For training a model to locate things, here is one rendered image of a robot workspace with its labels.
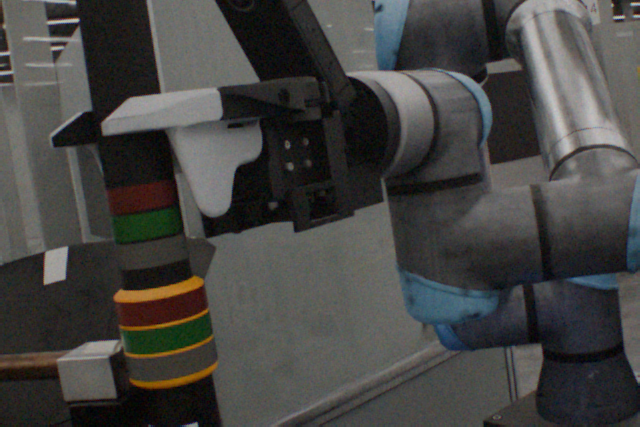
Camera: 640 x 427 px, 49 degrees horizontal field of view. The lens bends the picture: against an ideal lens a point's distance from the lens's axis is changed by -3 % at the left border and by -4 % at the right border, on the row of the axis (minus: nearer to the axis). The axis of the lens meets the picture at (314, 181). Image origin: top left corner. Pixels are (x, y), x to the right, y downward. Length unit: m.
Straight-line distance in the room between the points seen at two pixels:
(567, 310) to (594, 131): 0.46
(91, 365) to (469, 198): 0.30
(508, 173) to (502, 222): 4.06
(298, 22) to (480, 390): 1.43
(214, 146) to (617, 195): 0.31
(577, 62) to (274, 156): 0.39
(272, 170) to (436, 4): 0.50
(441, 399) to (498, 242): 1.14
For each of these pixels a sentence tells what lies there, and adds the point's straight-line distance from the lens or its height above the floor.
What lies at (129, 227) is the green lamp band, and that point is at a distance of 0.34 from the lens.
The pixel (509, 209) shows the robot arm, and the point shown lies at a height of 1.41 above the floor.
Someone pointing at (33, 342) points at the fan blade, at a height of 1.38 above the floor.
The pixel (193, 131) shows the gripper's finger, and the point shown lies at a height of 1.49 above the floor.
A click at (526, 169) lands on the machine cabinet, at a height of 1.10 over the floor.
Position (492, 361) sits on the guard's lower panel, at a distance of 1.80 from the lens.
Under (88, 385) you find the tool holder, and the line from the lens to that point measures 0.37.
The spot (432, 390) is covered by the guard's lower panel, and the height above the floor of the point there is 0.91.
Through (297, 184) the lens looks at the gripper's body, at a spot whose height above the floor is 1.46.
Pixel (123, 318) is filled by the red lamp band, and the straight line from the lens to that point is 0.35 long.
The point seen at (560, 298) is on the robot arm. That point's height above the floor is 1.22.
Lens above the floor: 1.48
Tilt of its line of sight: 3 degrees down
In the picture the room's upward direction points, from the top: 9 degrees counter-clockwise
